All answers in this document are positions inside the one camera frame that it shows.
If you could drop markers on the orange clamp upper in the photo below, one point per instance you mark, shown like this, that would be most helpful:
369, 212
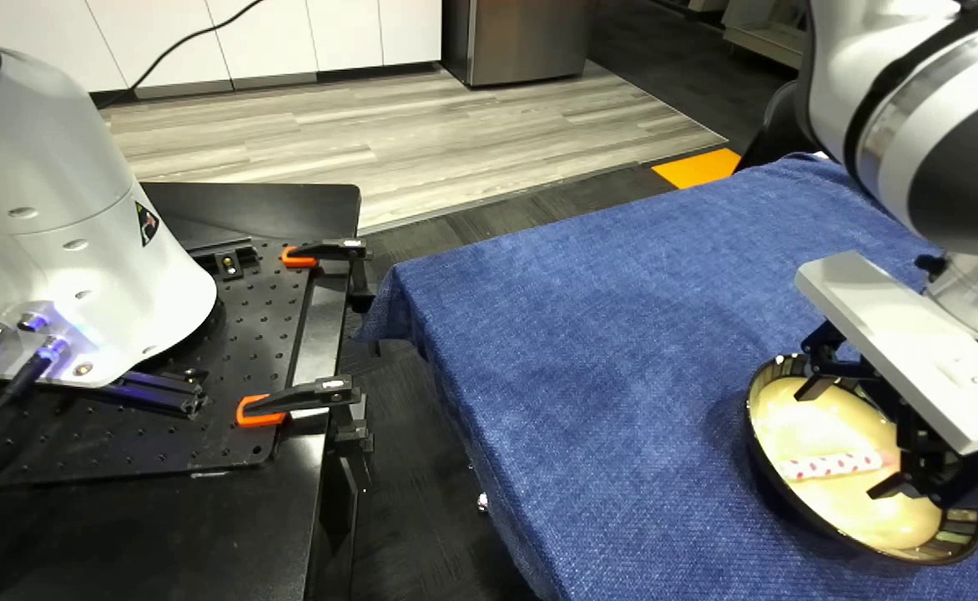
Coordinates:
349, 251

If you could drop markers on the white cabinets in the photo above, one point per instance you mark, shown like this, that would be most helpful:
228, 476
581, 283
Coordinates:
150, 45

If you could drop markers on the black rimmed cream bowl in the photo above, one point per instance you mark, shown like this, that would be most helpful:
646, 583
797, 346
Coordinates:
840, 510

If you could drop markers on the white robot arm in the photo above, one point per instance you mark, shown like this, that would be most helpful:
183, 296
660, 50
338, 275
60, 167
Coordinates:
889, 90

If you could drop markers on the black breadboard mounting plate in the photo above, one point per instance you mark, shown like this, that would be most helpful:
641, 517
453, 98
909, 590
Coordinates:
270, 329

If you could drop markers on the orange handled clamp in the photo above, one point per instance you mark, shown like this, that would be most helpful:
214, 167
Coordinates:
294, 412

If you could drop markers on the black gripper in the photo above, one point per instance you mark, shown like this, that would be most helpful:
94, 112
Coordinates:
925, 463

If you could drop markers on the blue fabric tablecloth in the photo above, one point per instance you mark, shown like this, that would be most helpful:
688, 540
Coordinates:
597, 370

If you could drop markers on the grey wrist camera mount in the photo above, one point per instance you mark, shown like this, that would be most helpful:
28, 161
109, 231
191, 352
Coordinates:
925, 354

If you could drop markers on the stainless steel appliance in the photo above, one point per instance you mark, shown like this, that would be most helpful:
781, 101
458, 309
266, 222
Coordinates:
515, 40

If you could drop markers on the white patterned marker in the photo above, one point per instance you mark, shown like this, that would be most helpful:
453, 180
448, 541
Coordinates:
834, 466

